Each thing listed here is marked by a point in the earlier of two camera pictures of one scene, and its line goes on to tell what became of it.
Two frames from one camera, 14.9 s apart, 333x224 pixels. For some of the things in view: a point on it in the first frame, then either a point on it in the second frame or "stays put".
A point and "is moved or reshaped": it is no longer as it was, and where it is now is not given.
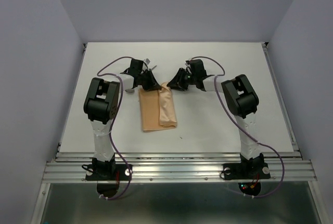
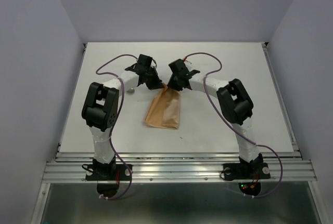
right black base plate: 246,171 stays put
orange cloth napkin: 157,108 is moved or reshaped
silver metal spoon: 131,90 stays put
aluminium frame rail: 180,167 stays put
